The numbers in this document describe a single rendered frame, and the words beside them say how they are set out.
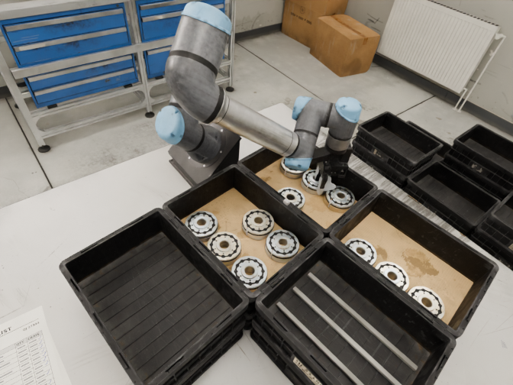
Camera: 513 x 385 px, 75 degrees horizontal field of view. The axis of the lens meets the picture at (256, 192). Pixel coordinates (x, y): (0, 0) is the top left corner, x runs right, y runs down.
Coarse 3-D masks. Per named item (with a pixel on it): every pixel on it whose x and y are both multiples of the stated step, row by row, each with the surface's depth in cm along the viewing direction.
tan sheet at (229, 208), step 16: (224, 192) 118; (208, 208) 113; (224, 208) 113; (240, 208) 114; (256, 208) 114; (224, 224) 109; (240, 224) 109; (240, 240) 105; (256, 240) 105; (240, 256) 101; (256, 256) 101; (272, 272) 98
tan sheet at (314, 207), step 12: (264, 168) 128; (276, 168) 129; (264, 180) 124; (276, 180) 124; (288, 180) 125; (300, 180) 125; (312, 204) 118; (324, 204) 118; (312, 216) 114; (324, 216) 114; (336, 216) 115
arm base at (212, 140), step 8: (208, 128) 125; (208, 136) 123; (216, 136) 127; (200, 144) 121; (208, 144) 123; (216, 144) 126; (192, 152) 123; (200, 152) 124; (208, 152) 125; (216, 152) 127; (200, 160) 128; (208, 160) 128
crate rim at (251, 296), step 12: (228, 168) 112; (240, 168) 113; (204, 180) 107; (252, 180) 109; (168, 204) 99; (300, 216) 101; (312, 228) 98; (300, 252) 92; (288, 264) 89; (228, 276) 85; (276, 276) 86; (240, 288) 83; (264, 288) 84; (252, 300) 83
